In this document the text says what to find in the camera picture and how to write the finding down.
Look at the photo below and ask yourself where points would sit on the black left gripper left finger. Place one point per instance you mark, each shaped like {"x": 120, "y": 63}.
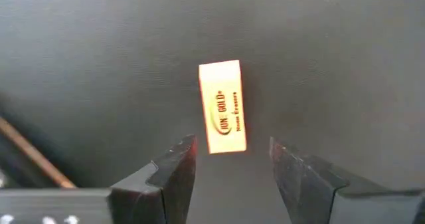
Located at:
{"x": 159, "y": 197}

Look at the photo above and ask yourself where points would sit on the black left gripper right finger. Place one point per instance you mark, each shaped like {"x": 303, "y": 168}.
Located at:
{"x": 315, "y": 197}

